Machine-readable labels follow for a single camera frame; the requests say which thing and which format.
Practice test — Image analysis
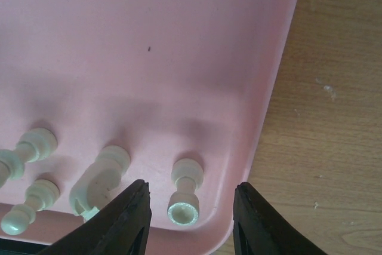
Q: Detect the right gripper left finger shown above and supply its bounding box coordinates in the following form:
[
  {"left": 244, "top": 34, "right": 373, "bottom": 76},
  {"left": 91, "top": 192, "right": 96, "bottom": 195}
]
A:
[{"left": 39, "top": 179, "right": 152, "bottom": 254}]

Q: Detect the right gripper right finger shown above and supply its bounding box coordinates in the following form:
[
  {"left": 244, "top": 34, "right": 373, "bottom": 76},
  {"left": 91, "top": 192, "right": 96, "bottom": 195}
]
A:
[{"left": 233, "top": 182, "right": 325, "bottom": 254}]

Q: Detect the white knight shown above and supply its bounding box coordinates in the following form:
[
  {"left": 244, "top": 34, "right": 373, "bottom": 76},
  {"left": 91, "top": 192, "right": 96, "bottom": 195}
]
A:
[{"left": 69, "top": 145, "right": 131, "bottom": 222}]

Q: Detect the white rook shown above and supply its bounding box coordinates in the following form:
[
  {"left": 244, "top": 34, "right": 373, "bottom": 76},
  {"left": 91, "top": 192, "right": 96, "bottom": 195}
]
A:
[{"left": 167, "top": 158, "right": 204, "bottom": 227}]

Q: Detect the white pawn piece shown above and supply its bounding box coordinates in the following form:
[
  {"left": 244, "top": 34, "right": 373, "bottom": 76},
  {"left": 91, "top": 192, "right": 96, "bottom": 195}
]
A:
[{"left": 1, "top": 179, "right": 60, "bottom": 236}]

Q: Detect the white bishop piece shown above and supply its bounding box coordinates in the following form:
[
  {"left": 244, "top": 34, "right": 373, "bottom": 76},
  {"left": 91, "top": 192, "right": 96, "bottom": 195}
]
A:
[{"left": 1, "top": 128, "right": 58, "bottom": 187}]

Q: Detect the pink plastic tray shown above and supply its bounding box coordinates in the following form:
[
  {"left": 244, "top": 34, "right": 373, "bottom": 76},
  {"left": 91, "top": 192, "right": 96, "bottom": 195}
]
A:
[{"left": 1, "top": 0, "right": 297, "bottom": 230}]

